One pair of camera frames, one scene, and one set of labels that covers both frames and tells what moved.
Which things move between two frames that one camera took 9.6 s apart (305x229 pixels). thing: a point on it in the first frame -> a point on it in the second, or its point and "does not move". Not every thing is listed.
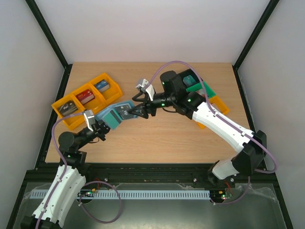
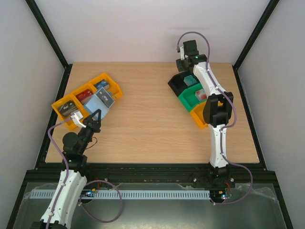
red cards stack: x=85 y=97 does not move
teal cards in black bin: x=189 y=80 does not move
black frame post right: x=241 y=57 does not move
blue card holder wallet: x=114 y=114 -> x=102 y=100
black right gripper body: x=147 y=108 -> x=180 y=64
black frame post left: x=50 y=37 does not move
